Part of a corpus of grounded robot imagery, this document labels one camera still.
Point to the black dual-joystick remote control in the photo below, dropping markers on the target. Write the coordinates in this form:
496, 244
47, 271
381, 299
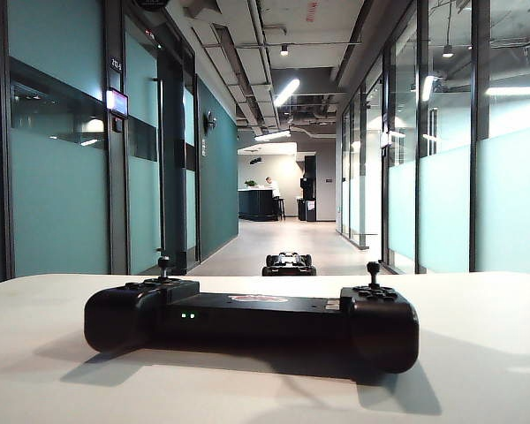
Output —
269, 322

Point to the black quadruped robot dog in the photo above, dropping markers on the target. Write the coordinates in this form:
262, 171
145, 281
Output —
289, 266

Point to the black door access reader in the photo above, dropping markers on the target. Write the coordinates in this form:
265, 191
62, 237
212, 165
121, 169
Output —
118, 125

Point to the dark reception counter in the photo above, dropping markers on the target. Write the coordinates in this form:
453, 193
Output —
256, 204

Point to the dark bar stool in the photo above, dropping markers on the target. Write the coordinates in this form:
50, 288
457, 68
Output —
279, 207

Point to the person in white shirt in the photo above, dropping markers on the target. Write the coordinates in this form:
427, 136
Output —
272, 187

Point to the green potted plant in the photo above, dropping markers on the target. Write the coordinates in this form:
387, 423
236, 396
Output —
250, 183

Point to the tall black kiosk machine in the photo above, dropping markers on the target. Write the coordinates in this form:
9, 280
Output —
308, 190

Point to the linear ceiling light over lobby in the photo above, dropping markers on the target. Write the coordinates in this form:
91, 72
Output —
272, 135

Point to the long linear ceiling light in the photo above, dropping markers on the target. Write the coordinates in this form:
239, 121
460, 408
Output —
287, 92

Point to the ceiling track spotlight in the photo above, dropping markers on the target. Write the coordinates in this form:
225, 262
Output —
284, 50

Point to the lit room display panel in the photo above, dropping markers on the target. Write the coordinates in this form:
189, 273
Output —
117, 102

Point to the room number sign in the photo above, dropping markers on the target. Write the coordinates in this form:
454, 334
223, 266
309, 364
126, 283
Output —
116, 64

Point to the pendant lamp behind glass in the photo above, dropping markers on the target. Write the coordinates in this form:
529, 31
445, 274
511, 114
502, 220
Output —
448, 51

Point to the small white wall sign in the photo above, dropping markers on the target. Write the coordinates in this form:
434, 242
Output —
204, 147

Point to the black wall lamp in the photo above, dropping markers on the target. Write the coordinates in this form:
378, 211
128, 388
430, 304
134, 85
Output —
210, 122

